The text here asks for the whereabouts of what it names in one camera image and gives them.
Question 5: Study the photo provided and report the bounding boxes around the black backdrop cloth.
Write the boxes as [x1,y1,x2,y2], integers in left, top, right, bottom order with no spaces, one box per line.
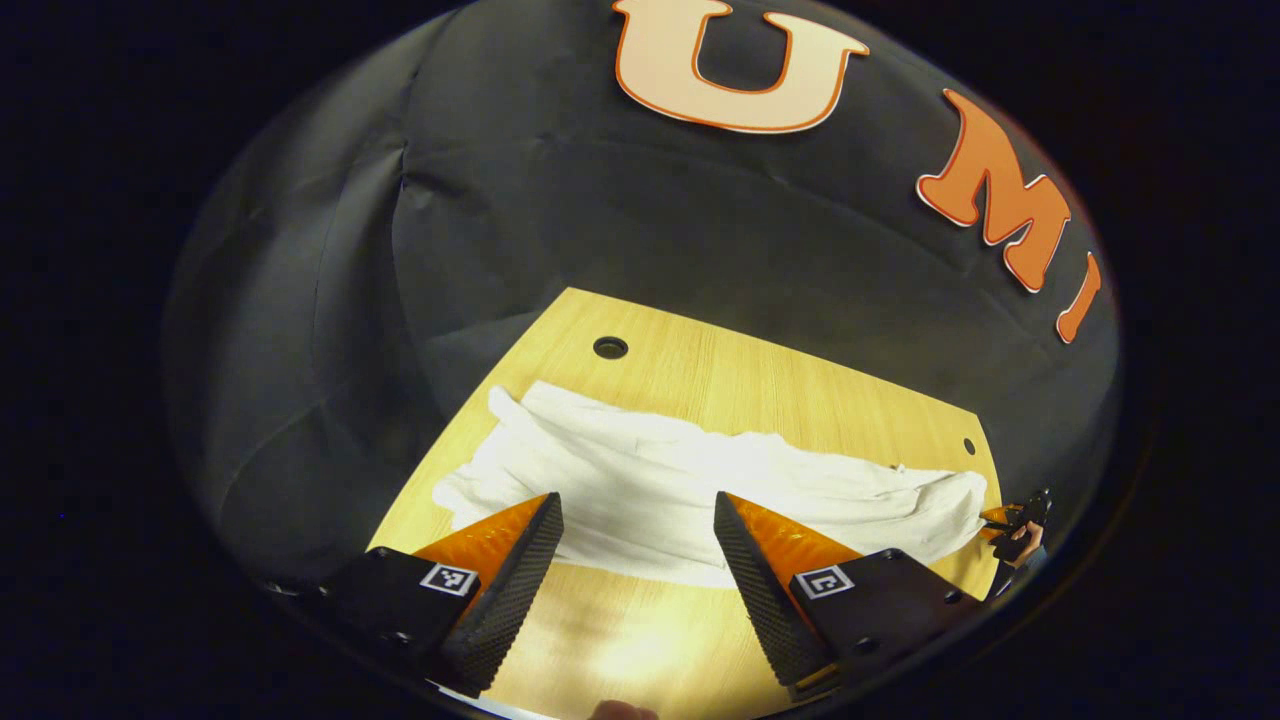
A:
[165,0,1121,601]

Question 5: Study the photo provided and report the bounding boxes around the white jeans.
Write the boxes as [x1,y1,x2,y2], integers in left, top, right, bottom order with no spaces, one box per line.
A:
[432,380,991,589]

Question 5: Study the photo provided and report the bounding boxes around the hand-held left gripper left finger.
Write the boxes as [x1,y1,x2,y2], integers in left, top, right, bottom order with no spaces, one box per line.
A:
[300,491,566,699]

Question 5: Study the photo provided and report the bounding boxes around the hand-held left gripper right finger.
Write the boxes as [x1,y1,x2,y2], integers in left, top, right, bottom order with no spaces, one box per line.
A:
[713,490,987,701]

